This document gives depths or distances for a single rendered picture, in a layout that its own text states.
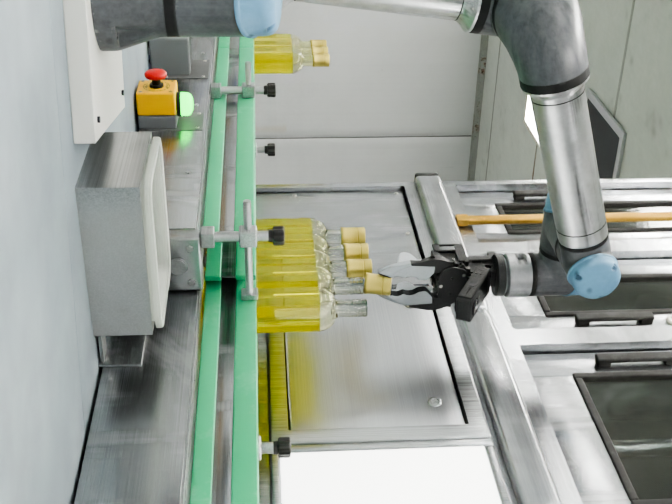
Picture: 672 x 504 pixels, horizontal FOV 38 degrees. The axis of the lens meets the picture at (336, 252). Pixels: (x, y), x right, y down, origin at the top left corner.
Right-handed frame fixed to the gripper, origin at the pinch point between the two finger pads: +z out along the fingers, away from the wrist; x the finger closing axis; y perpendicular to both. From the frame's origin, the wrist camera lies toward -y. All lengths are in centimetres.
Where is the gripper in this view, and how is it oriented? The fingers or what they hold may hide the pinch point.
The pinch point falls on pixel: (386, 285)
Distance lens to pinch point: 165.2
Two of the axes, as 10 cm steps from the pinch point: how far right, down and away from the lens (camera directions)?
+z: -10.0, 0.3, -0.7
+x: 0.2, -8.6, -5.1
